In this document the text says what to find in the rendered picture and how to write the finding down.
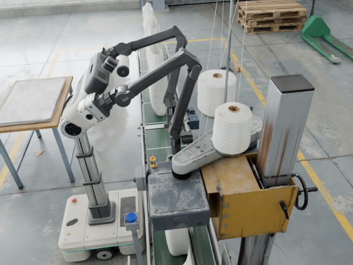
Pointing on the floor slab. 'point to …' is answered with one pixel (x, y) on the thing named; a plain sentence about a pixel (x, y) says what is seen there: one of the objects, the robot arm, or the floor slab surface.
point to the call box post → (137, 247)
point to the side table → (39, 133)
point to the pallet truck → (319, 26)
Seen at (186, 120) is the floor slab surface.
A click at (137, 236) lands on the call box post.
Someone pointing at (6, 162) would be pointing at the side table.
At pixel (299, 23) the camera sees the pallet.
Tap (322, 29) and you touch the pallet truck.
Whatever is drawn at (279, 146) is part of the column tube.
